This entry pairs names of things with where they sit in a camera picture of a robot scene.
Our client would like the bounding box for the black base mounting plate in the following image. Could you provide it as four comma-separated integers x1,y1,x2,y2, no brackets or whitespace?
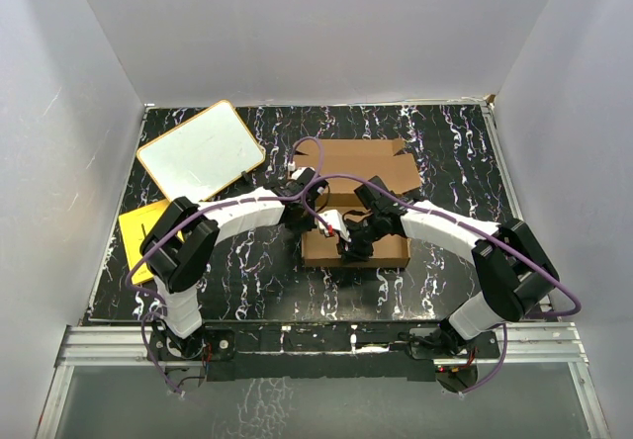
141,320,501,391

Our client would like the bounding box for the aluminium rail frame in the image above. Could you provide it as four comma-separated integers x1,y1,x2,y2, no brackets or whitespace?
37,324,610,438

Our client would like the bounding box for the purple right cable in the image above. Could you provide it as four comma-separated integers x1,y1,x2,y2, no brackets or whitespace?
304,174,583,400

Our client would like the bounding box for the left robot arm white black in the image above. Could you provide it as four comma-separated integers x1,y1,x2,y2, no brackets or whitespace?
140,167,329,360

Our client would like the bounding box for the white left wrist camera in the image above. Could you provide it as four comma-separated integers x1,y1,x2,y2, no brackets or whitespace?
288,162,316,188

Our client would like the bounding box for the brown cardboard box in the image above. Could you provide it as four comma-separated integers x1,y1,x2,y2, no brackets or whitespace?
289,138,421,268

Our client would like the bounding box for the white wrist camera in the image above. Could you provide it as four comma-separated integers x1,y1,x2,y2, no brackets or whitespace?
316,210,350,241
288,162,316,188

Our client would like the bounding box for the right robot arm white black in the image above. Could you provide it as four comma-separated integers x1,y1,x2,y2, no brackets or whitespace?
331,177,559,357

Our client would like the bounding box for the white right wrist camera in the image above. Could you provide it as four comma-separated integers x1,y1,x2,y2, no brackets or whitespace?
316,210,350,241

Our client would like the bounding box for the whiteboard with orange frame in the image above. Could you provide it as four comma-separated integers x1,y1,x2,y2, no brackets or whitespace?
136,100,266,202

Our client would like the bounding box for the yellow notebook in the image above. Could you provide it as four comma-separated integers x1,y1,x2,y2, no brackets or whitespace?
118,199,169,269

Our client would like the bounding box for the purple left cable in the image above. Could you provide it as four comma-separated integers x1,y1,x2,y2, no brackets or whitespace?
128,136,331,400

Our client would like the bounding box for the purple cable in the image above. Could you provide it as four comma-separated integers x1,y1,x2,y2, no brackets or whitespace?
128,136,331,400
304,174,583,400

